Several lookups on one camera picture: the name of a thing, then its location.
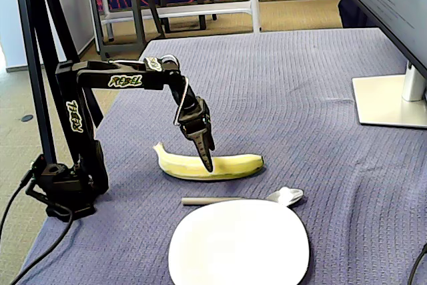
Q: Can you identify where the yellow banana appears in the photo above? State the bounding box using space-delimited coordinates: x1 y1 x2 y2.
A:
152 142 265 182

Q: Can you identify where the white square plate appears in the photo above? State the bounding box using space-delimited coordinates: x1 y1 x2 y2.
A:
167 199 311 285

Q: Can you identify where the blue woven cloth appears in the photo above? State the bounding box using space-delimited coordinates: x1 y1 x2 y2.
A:
16 27 427 285

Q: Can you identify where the silver monitor stand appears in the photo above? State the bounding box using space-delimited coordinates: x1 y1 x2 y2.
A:
352 60 427 129

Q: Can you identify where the metal spoon grey handle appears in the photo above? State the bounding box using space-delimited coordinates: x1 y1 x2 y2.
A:
181 187 305 208

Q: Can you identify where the black looping cable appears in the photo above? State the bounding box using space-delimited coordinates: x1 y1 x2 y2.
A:
8 203 75 285

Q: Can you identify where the black camera stand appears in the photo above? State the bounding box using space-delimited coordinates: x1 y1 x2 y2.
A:
12 0 105 166

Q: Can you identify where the black straight cable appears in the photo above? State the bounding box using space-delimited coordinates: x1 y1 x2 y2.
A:
0 170 33 242

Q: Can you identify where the black thin cable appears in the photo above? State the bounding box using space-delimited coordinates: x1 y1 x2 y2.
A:
408 241 427 285

